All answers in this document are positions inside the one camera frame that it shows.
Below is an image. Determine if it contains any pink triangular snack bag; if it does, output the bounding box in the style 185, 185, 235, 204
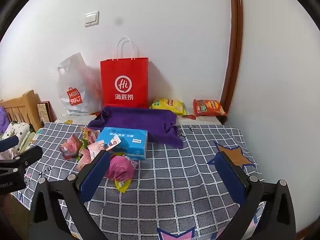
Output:
59, 134, 82, 160

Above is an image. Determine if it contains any yellow Lays chips bag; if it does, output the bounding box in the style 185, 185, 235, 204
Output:
149, 99, 187, 115

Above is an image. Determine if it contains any white Miniso plastic bag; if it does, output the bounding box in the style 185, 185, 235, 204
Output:
57, 53, 103, 115

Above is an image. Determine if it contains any pink yellow chips bag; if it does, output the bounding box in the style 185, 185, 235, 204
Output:
105, 154, 138, 193

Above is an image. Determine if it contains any white wall switch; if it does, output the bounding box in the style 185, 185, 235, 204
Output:
85, 11, 99, 28

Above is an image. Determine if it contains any red Haidilao paper bag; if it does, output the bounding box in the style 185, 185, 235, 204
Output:
100, 36, 149, 108

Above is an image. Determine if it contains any purple towel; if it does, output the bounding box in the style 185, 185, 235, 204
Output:
88, 106, 183, 149

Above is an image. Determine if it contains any blue tissue pack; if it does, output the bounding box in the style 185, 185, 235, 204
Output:
97, 127, 148, 159

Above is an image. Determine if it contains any brown wooden door frame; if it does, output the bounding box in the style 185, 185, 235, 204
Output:
220, 0, 244, 112

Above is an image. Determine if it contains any wooden bed headboard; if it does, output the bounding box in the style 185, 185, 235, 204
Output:
1, 90, 43, 132

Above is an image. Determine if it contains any orange Lays chips bag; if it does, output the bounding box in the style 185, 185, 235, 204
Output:
193, 99, 227, 116

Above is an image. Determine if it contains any brown patterned book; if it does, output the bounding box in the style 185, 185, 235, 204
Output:
36, 101, 53, 124

